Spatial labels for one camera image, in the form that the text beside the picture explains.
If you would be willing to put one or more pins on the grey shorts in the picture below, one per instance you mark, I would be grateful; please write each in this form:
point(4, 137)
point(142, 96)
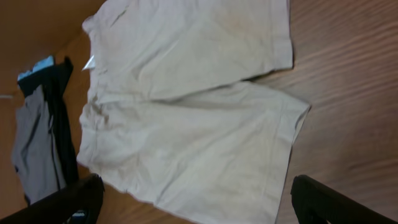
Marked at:
point(34, 155)

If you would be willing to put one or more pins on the beige shorts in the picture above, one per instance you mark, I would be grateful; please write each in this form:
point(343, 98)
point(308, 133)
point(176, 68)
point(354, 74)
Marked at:
point(173, 117)

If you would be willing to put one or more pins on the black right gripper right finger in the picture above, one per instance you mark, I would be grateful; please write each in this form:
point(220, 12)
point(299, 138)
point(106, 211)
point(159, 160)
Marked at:
point(315, 203)

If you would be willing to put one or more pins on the light blue garment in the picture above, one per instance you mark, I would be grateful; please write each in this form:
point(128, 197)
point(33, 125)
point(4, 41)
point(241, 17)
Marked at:
point(40, 65)

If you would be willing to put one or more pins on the black garment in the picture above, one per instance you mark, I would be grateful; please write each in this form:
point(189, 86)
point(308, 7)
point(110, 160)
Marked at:
point(54, 81)

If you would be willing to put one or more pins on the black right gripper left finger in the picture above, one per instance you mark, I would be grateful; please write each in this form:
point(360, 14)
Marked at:
point(85, 195)

